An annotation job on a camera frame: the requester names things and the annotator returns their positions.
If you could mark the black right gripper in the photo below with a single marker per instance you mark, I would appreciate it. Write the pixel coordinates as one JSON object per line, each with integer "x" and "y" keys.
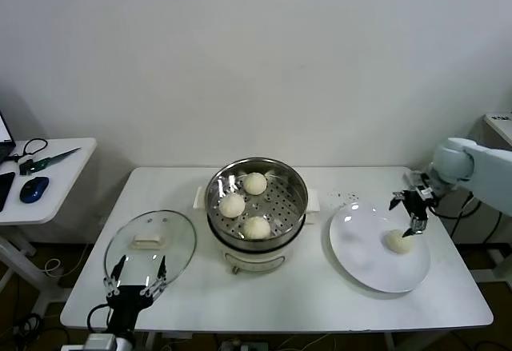
{"x": 418, "y": 205}

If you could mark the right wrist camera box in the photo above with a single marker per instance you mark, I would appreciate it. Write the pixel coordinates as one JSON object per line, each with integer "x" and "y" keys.
{"x": 425, "y": 192}

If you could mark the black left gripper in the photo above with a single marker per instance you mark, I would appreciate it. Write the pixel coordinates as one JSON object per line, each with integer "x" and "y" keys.
{"x": 126, "y": 303}

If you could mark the black laptop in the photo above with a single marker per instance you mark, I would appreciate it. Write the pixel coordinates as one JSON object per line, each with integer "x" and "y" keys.
{"x": 4, "y": 131}

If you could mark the stainless steel steamer basket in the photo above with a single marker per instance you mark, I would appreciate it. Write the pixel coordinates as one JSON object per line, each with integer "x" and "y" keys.
{"x": 288, "y": 203}

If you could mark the blue computer mouse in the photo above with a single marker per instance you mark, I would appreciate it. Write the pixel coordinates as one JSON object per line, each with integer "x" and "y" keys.
{"x": 34, "y": 189}

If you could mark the black smartphone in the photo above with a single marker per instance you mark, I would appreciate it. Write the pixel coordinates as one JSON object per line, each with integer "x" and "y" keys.
{"x": 5, "y": 189}

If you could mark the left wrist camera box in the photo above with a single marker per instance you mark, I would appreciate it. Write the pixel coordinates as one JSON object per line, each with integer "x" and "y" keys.
{"x": 100, "y": 342}

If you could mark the white round plate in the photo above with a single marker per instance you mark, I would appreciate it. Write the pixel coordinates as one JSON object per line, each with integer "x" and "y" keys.
{"x": 360, "y": 247}

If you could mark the white electric cooker pot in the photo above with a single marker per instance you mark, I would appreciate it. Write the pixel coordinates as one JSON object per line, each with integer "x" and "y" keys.
{"x": 256, "y": 262}

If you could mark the white side table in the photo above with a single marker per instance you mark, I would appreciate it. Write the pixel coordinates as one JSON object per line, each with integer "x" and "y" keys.
{"x": 68, "y": 191}

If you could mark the white table with label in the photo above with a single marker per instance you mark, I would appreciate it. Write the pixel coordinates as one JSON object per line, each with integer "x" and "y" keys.
{"x": 502, "y": 125}

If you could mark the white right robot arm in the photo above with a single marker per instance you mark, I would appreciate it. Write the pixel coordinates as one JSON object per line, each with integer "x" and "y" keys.
{"x": 492, "y": 175}

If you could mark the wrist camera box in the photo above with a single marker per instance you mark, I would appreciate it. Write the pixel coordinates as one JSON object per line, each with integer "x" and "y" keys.
{"x": 425, "y": 192}
{"x": 100, "y": 342}

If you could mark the white steamed baozi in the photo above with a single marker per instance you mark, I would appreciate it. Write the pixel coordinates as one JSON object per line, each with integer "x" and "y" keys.
{"x": 396, "y": 245}
{"x": 255, "y": 183}
{"x": 232, "y": 206}
{"x": 257, "y": 228}

